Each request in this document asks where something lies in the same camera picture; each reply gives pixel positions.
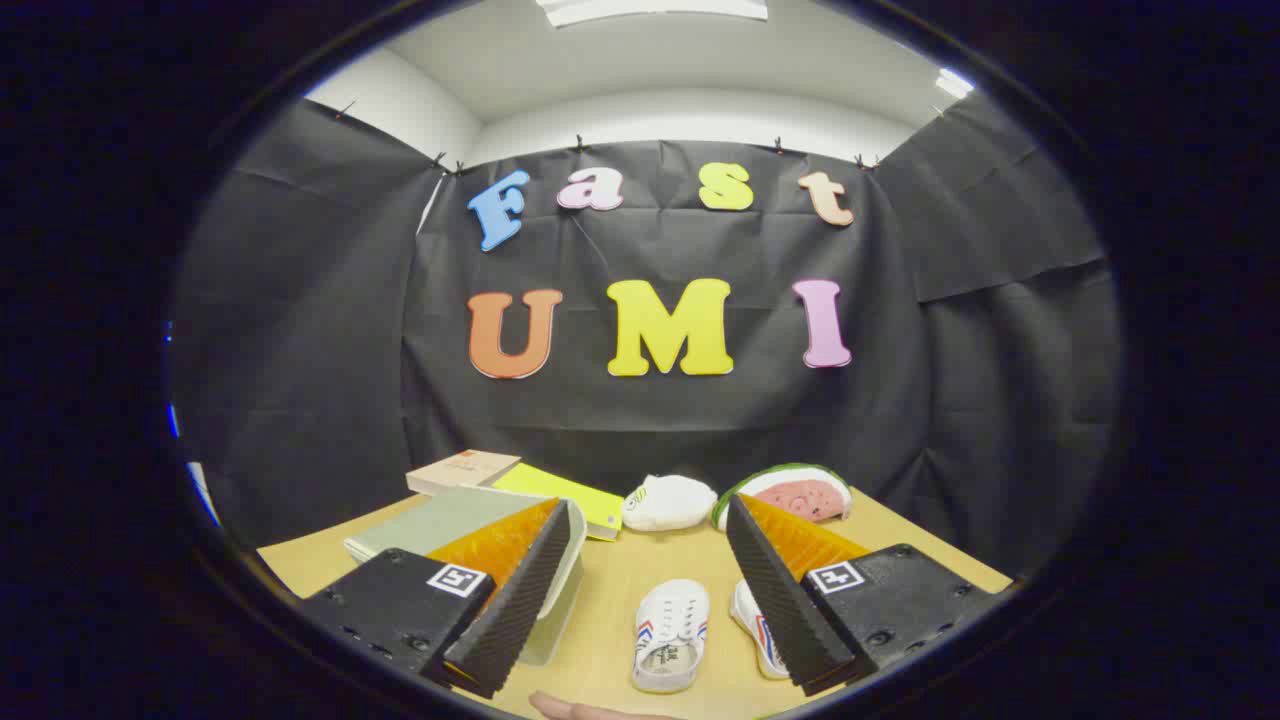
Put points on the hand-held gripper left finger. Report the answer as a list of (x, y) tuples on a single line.
[(520, 600)]

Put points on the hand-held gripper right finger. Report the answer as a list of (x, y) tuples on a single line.
[(775, 600)]

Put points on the white striped canvas shoe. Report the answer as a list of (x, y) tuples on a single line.
[(670, 630), (755, 630)]

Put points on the cream fabric storage box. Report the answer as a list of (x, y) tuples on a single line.
[(420, 520)]

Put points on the watermelon slice plush toy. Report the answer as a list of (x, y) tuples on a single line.
[(800, 492)]

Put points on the yellow book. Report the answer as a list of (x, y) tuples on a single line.
[(560, 490)]

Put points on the beige book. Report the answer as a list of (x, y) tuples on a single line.
[(460, 470)]

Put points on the white plush toy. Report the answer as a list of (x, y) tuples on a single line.
[(668, 503)]

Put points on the small ceiling light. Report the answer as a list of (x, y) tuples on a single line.
[(953, 83)]

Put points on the long ceiling light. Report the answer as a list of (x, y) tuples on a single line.
[(650, 10)]

